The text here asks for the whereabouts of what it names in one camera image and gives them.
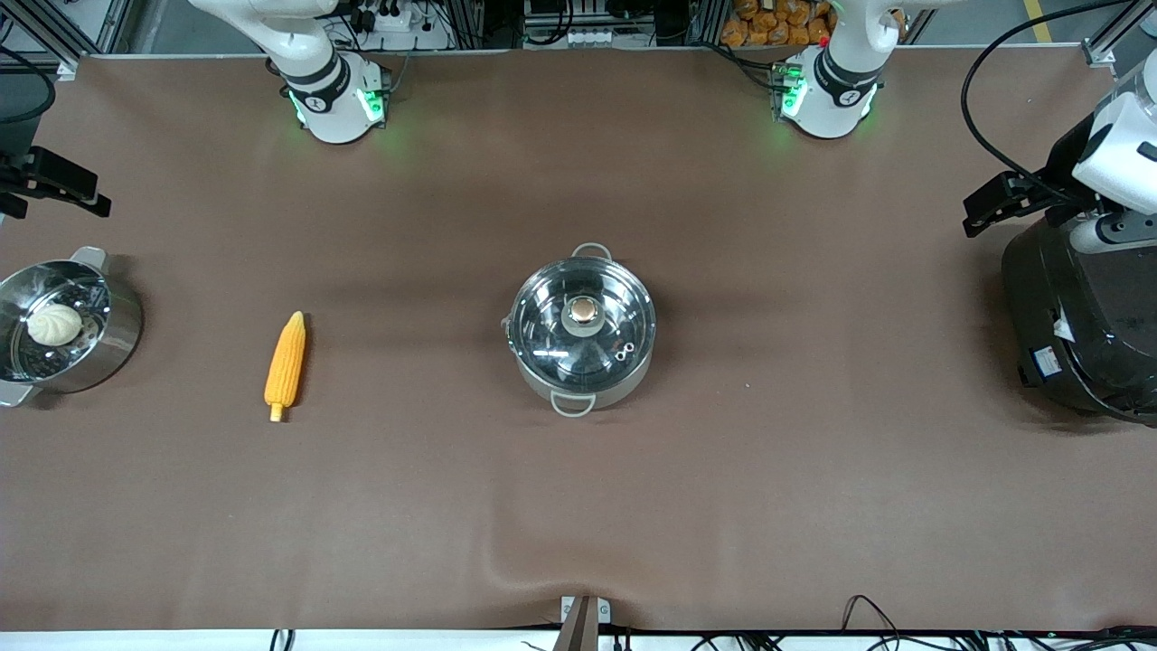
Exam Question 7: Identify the yellow corn cob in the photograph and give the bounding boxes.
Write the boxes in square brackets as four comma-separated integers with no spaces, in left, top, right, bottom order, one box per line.
[264,311,307,423]

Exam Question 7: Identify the glass pot lid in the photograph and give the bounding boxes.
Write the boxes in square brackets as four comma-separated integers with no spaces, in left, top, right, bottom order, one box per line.
[509,258,656,381]

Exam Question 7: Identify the steel steamer pot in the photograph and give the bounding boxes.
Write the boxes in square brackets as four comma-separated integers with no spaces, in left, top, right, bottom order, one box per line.
[0,246,144,408]

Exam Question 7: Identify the stainless steel pot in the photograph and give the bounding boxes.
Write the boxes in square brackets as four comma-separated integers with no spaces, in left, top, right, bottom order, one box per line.
[502,242,658,419]

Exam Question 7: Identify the white steamed bun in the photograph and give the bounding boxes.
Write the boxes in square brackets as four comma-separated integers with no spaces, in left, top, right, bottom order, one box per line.
[27,303,84,347]

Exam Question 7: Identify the black rice cooker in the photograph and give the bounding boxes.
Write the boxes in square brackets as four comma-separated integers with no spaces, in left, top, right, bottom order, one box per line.
[1002,212,1157,426]

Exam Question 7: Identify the orange snack bag pile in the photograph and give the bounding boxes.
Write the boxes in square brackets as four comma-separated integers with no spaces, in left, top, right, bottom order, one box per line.
[720,0,834,49]

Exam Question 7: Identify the white power strip with plugs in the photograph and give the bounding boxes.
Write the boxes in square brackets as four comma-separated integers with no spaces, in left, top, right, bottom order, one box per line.
[348,0,437,33]

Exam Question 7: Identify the table cover cloth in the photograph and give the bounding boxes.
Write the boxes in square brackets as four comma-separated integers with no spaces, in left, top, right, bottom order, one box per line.
[0,50,1157,634]

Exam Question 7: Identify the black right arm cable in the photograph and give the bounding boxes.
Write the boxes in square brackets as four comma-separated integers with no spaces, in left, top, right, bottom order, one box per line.
[0,43,57,126]

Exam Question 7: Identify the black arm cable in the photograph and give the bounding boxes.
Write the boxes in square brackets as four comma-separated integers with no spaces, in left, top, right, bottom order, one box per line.
[0,43,57,126]
[960,0,1157,204]

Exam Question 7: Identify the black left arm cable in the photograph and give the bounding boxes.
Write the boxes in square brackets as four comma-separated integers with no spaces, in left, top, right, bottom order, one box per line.
[960,0,1157,204]

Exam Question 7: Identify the aluminium frame profile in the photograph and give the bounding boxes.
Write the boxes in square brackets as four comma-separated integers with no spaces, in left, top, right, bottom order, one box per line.
[0,0,136,78]
[1083,0,1157,70]

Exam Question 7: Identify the black looped floor cable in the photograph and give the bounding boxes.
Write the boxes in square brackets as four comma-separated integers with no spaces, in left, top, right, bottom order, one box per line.
[841,593,916,645]

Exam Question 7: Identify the metal table clamp bracket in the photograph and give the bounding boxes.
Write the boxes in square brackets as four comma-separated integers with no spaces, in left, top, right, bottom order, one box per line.
[553,594,612,651]

